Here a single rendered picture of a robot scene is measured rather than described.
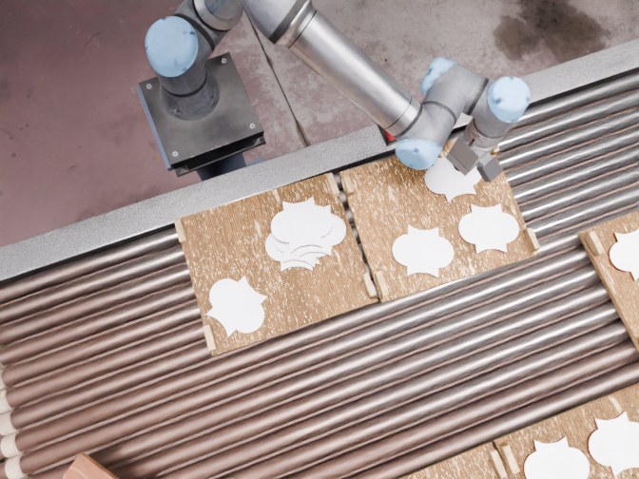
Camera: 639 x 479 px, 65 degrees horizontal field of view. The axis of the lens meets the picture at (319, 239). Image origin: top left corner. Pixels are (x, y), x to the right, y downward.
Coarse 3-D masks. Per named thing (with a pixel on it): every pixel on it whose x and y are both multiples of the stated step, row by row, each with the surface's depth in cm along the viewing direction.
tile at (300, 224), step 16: (288, 208) 120; (304, 208) 120; (320, 208) 120; (272, 224) 119; (288, 224) 119; (304, 224) 119; (320, 224) 119; (288, 240) 118; (304, 240) 118; (320, 240) 118
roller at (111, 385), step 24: (624, 192) 130; (552, 216) 129; (576, 216) 128; (168, 360) 117; (192, 360) 117; (96, 384) 115; (120, 384) 115; (24, 408) 114; (48, 408) 114; (72, 408) 115; (0, 432) 112
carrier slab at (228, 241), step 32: (288, 192) 126; (320, 192) 126; (192, 224) 124; (224, 224) 124; (256, 224) 124; (192, 256) 122; (224, 256) 122; (256, 256) 122; (352, 256) 122; (256, 288) 120; (288, 288) 120; (320, 288) 120; (352, 288) 120; (288, 320) 118; (224, 352) 116
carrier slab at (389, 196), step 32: (384, 160) 129; (384, 192) 127; (416, 192) 127; (480, 192) 127; (512, 192) 127; (384, 224) 125; (416, 224) 125; (448, 224) 125; (384, 256) 122; (480, 256) 123; (512, 256) 123; (416, 288) 121
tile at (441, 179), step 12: (432, 168) 128; (444, 168) 128; (432, 180) 127; (444, 180) 127; (456, 180) 127; (468, 180) 127; (432, 192) 127; (444, 192) 126; (456, 192) 126; (468, 192) 126
